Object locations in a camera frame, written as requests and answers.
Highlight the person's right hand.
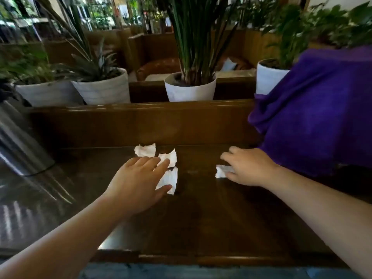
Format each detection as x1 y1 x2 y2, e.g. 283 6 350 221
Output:
220 146 279 188

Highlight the person's left forearm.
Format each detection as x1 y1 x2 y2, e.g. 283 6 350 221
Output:
0 193 131 279

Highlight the spiky green plant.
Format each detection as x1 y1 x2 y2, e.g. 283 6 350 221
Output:
34 0 122 83

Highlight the small bushy green plant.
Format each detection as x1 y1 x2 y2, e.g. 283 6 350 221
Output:
0 46 59 84

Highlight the smooth white plant pot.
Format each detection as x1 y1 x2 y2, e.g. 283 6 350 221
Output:
164 72 217 103

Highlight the purple cloth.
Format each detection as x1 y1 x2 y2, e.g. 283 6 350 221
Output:
248 45 372 177

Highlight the person's right forearm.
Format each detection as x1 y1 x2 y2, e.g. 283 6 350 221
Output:
263 165 372 279

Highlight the tall narrow-leaf green plant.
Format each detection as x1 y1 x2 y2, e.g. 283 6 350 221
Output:
154 0 242 86

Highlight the ribbed white plant pot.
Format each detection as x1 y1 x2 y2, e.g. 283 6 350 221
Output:
71 67 131 105

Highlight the brown leather sofa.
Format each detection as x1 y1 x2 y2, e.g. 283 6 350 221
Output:
136 56 253 82

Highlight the broad-leaf green plant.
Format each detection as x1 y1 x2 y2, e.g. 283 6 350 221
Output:
261 1 372 70

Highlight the brown wooden ledge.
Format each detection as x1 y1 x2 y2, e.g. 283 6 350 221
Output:
26 99 262 148

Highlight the person's left hand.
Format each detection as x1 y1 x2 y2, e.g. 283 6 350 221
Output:
103 156 172 218

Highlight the tall white plant pot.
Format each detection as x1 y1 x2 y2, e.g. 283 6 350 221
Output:
255 58 290 95

